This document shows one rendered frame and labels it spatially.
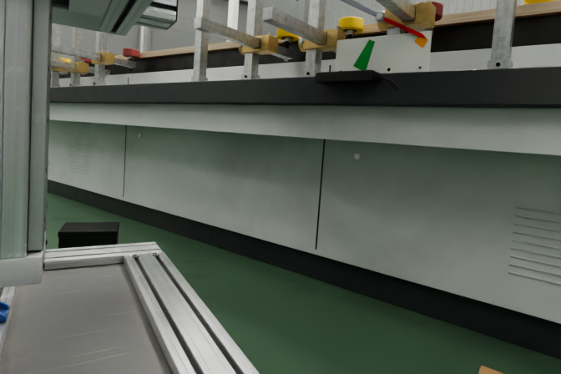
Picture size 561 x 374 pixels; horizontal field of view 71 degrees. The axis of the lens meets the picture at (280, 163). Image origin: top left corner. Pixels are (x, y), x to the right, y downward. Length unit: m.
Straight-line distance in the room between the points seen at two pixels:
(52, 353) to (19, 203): 0.23
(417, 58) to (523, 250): 0.58
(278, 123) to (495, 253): 0.73
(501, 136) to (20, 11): 0.91
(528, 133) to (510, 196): 0.26
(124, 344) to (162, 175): 1.46
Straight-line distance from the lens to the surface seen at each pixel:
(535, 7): 1.24
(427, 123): 1.05
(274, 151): 1.53
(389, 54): 1.08
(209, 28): 1.18
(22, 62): 0.52
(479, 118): 1.02
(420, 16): 1.08
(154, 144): 2.10
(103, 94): 2.03
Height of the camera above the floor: 0.52
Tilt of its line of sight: 4 degrees down
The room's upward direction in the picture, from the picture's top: 4 degrees clockwise
